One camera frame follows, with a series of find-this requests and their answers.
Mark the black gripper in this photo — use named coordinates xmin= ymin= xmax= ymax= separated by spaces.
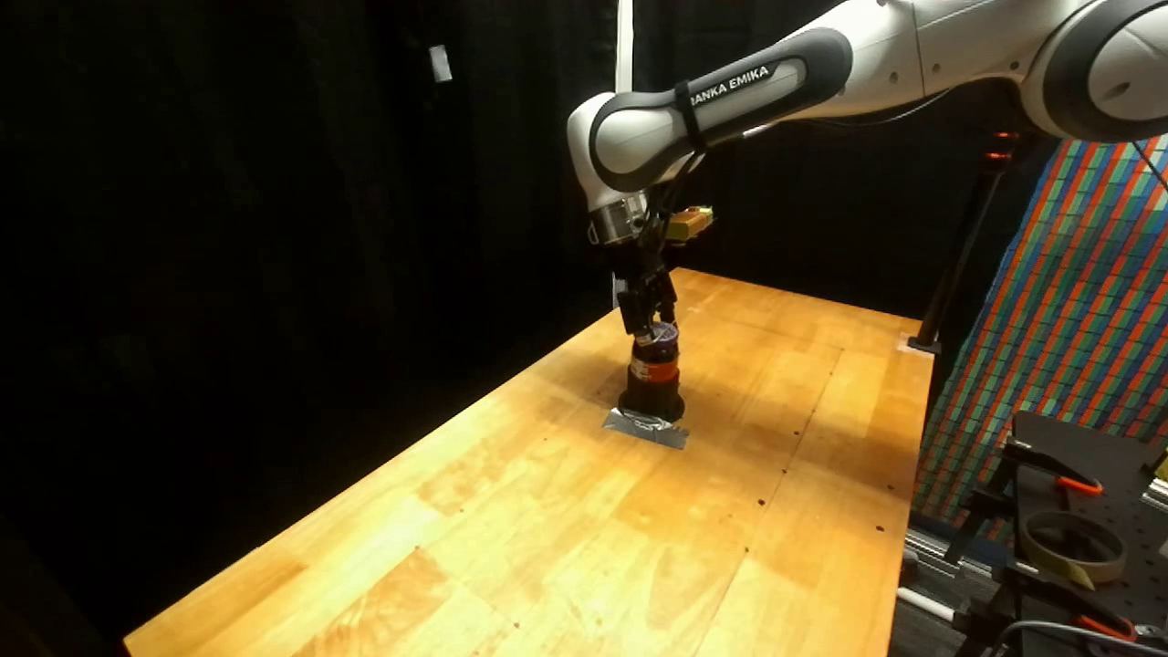
xmin=607 ymin=217 xmax=681 ymax=339

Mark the orange rubber band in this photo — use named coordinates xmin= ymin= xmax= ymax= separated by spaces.
xmin=629 ymin=357 xmax=681 ymax=388

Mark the brown cup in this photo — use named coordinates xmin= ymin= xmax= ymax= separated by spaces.
xmin=614 ymin=319 xmax=688 ymax=422

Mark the gray tape piece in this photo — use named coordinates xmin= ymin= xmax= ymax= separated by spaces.
xmin=601 ymin=407 xmax=693 ymax=454

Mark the white vertical pole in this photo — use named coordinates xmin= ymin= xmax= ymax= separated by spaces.
xmin=610 ymin=0 xmax=638 ymax=98

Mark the white tag on curtain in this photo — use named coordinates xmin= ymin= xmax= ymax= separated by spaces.
xmin=422 ymin=42 xmax=456 ymax=87

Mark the black tripod stand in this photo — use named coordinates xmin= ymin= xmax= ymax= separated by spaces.
xmin=904 ymin=123 xmax=1030 ymax=357

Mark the black curtain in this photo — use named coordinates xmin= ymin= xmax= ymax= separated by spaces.
xmin=0 ymin=0 xmax=1051 ymax=657

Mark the colourful striped cloth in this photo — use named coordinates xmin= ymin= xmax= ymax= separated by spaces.
xmin=911 ymin=132 xmax=1168 ymax=531

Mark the tape roll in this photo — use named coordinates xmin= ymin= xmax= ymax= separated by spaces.
xmin=1016 ymin=509 xmax=1132 ymax=593

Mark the silver aluminium rail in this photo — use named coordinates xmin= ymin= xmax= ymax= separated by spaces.
xmin=895 ymin=522 xmax=1016 ymax=643

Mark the orange clamp handle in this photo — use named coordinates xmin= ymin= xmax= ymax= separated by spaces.
xmin=1047 ymin=470 xmax=1109 ymax=503

